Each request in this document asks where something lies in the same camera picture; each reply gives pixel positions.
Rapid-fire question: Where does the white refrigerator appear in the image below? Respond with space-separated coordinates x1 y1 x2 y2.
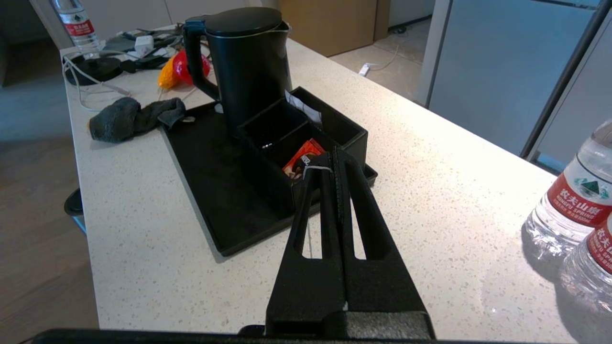
418 0 612 161

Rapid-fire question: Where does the black electric kettle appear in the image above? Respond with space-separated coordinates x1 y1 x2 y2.
183 7 293 137

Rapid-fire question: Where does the black compartment organizer box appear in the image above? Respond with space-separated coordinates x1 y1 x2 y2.
237 86 369 215

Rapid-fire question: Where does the black serving tray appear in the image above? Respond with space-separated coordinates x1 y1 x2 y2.
160 98 378 257

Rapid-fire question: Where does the thin white cable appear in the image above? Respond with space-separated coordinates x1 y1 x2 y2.
61 49 132 111

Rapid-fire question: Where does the grey and orange towel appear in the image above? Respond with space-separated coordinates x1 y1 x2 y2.
87 97 187 143

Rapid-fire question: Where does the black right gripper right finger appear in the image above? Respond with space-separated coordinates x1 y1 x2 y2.
335 148 436 337

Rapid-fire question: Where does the black chair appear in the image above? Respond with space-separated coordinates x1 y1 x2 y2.
64 188 87 235

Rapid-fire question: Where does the water bottle red label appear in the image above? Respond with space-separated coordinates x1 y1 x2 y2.
521 119 612 258
559 215 612 316
52 0 101 51

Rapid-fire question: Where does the black round pad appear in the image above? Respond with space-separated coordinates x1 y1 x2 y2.
67 56 122 86

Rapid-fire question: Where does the small red packet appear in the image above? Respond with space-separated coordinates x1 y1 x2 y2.
282 139 326 180

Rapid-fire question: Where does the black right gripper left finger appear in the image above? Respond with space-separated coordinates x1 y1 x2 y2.
266 148 346 333

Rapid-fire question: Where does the red toy round fruit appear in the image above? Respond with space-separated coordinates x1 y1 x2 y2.
173 49 211 86

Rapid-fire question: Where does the orange toy corn cob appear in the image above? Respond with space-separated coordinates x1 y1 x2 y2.
159 57 181 90

